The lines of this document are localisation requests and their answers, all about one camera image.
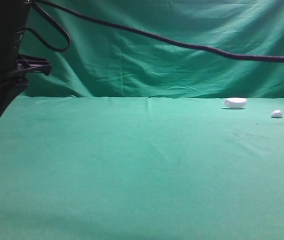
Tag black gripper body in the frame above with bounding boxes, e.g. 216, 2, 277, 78
0, 0, 52, 85

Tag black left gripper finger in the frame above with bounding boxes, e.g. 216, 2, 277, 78
0, 83, 24, 118

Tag green table cloth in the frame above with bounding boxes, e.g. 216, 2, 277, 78
0, 96, 284, 240

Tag green backdrop cloth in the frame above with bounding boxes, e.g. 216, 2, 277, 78
20, 0, 284, 98

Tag white earbud far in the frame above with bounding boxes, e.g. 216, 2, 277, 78
270, 109, 283, 119

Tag black thin looped cable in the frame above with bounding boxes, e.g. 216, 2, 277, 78
23, 0, 72, 53

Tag black thick cable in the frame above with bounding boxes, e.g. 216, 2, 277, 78
35, 0, 284, 65

